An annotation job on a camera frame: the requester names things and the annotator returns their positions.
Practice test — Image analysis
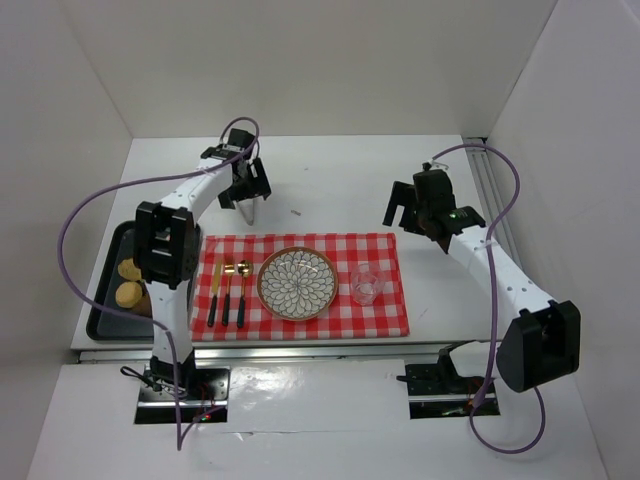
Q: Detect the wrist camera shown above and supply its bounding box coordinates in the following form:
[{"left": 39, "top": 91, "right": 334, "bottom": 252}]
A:
[
  {"left": 413, "top": 169, "right": 456, "bottom": 214},
  {"left": 225, "top": 128, "right": 256, "bottom": 151}
]

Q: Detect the clear drinking glass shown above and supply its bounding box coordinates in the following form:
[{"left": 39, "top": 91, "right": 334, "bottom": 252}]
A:
[{"left": 350, "top": 263, "right": 386, "bottom": 306}]

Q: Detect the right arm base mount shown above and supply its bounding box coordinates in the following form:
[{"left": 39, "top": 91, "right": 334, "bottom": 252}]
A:
[{"left": 396, "top": 343, "right": 484, "bottom": 420}]

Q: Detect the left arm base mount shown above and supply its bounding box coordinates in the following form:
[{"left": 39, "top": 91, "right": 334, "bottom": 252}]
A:
[{"left": 119, "top": 362, "right": 232, "bottom": 426}]

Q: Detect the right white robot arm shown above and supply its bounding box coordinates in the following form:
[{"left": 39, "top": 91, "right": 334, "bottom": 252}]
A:
[{"left": 383, "top": 180, "right": 581, "bottom": 393}]

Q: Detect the brown croissant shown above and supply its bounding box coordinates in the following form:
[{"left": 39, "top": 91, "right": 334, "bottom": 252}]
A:
[{"left": 131, "top": 293, "right": 152, "bottom": 318}]

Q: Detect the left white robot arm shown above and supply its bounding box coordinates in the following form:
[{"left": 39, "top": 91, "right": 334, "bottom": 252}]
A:
[{"left": 133, "top": 143, "right": 270, "bottom": 390}]

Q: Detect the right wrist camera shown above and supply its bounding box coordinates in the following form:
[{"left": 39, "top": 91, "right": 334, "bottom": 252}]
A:
[{"left": 413, "top": 169, "right": 456, "bottom": 214}]

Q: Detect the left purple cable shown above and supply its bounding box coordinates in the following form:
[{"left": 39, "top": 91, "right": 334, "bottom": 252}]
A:
[{"left": 58, "top": 116, "right": 262, "bottom": 452}]

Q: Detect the aluminium table edge rail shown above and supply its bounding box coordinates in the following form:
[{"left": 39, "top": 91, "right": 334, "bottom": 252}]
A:
[{"left": 74, "top": 339, "right": 501, "bottom": 365}]

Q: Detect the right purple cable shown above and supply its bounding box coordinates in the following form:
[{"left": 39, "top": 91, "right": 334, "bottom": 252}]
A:
[{"left": 428, "top": 143, "right": 546, "bottom": 455}]

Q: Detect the gold fork black handle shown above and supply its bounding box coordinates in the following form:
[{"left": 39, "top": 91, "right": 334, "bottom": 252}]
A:
[{"left": 221, "top": 256, "right": 236, "bottom": 327}]

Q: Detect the flower pattern ceramic plate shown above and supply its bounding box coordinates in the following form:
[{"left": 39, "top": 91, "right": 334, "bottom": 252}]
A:
[{"left": 257, "top": 247, "right": 338, "bottom": 322}]

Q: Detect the red white checkered cloth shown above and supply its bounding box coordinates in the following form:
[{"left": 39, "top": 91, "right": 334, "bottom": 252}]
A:
[{"left": 190, "top": 233, "right": 410, "bottom": 342}]

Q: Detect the gold spoon black handle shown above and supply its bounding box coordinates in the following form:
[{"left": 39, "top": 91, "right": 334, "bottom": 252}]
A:
[{"left": 236, "top": 259, "right": 253, "bottom": 329}]

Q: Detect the round yellow bread roll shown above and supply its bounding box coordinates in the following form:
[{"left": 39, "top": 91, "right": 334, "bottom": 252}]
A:
[{"left": 115, "top": 281, "right": 144, "bottom": 309}]

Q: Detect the sliced herb bread piece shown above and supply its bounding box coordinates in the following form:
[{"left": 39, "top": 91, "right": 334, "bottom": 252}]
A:
[{"left": 117, "top": 258, "right": 142, "bottom": 282}]

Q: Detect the purple cable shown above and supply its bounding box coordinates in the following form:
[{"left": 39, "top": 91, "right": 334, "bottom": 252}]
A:
[
  {"left": 428, "top": 143, "right": 546, "bottom": 455},
  {"left": 58, "top": 116, "right": 262, "bottom": 452}
]

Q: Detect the dark grey baking tray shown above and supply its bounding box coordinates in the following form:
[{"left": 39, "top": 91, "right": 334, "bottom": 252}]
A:
[{"left": 85, "top": 220, "right": 202, "bottom": 343}]

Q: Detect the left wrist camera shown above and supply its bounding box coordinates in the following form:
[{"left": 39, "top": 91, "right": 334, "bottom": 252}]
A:
[{"left": 225, "top": 128, "right": 256, "bottom": 151}]

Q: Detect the gold knife black handle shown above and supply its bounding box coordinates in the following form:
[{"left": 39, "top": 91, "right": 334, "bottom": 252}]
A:
[{"left": 207, "top": 259, "right": 223, "bottom": 328}]

